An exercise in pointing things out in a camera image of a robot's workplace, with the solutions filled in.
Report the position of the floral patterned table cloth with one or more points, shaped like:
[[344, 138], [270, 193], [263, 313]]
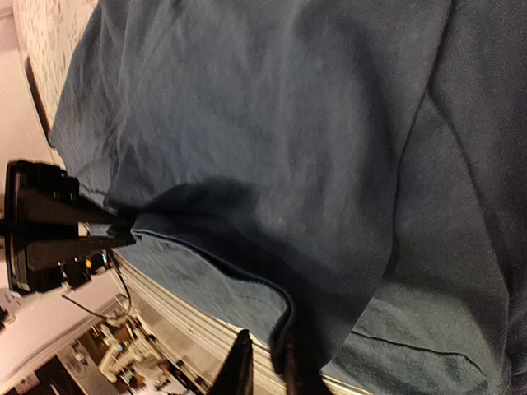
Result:
[[48, 32]]

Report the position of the aluminium front rail base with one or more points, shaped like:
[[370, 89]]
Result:
[[200, 341]]

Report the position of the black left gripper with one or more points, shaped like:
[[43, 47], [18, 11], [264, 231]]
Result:
[[44, 249]]

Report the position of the teal blue garment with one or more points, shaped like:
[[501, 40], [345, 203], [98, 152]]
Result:
[[349, 173]]

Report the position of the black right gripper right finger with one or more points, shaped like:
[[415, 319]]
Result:
[[300, 375]]

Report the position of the background robot workstation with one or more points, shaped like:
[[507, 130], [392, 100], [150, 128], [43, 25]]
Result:
[[150, 334]]

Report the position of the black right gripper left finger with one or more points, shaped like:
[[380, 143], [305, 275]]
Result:
[[236, 375]]

